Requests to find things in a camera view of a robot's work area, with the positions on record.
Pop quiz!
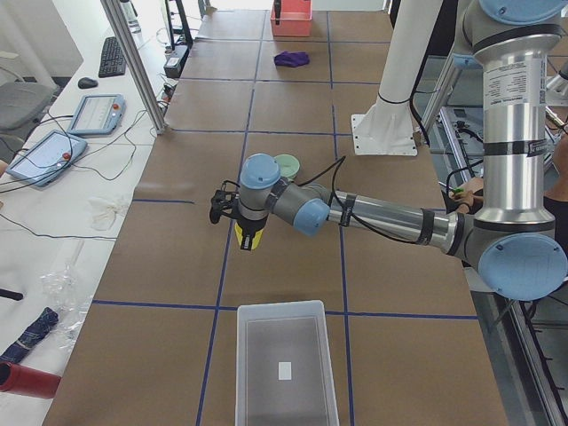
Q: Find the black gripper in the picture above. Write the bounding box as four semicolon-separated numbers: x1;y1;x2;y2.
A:
236;217;266;233

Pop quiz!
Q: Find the yellow black small box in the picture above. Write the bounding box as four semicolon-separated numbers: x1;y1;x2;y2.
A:
233;223;264;251

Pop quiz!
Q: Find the purple cloth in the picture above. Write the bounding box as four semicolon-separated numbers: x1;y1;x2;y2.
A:
273;51;311;67

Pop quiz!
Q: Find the green ceramic bowl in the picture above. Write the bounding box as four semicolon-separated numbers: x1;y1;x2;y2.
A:
274;154;300;181

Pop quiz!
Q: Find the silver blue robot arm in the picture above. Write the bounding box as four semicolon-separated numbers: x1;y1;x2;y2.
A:
232;1;567;301

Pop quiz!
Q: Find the pink plastic bin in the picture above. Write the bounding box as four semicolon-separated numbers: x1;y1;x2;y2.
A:
270;0;312;37

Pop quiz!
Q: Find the crumpled white tissue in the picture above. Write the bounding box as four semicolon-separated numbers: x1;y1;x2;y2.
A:
88;197;130;231

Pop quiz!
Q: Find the clear plastic bin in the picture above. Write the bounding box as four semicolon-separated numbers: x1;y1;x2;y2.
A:
235;300;340;425

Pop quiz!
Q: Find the black keyboard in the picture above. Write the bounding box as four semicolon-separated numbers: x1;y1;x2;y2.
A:
99;36;127;78

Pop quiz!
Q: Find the far blue teach pendant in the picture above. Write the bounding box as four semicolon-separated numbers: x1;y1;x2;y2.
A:
67;94;126;137

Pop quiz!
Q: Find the blue teach pendant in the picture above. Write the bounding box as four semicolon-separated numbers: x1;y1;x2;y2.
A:
67;94;126;137
6;130;88;187

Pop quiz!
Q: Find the crumpled clear plastic wrap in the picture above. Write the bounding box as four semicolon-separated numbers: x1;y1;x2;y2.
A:
40;240;91;352

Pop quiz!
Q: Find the black computer mouse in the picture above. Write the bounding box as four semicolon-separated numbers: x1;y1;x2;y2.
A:
77;77;99;90

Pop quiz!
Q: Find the near blue teach pendant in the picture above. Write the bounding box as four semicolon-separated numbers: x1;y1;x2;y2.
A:
6;130;88;187

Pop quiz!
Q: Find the folded dark blue umbrella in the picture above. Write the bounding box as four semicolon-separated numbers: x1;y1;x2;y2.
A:
1;307;59;364

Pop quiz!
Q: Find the seated person in black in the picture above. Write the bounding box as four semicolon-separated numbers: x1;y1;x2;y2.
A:
446;135;567;225

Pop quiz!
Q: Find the red cylinder bottle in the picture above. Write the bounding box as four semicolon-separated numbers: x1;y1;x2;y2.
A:
1;361;61;399

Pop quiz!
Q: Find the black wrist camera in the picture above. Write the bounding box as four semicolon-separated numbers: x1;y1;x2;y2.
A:
209;180;240;225

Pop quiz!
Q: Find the aluminium frame post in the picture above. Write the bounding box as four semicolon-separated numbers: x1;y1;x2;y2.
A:
100;0;167;135

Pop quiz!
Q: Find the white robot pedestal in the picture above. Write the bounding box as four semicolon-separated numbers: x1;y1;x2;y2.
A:
351;1;443;156

